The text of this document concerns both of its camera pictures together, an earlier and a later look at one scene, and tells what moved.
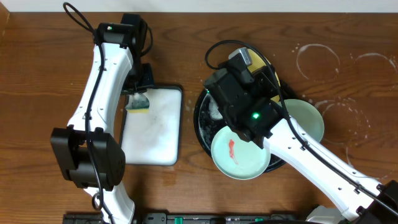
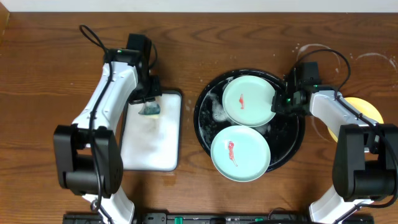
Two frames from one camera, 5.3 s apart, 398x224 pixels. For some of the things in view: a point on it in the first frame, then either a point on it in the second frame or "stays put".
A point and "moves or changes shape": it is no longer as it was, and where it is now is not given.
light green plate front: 237,158 stays put
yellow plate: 259,61 to 364,107
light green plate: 308,118 moves or changes shape
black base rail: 191,218 stays put
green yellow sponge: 138,103 moves or changes shape
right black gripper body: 264,88 to 286,103
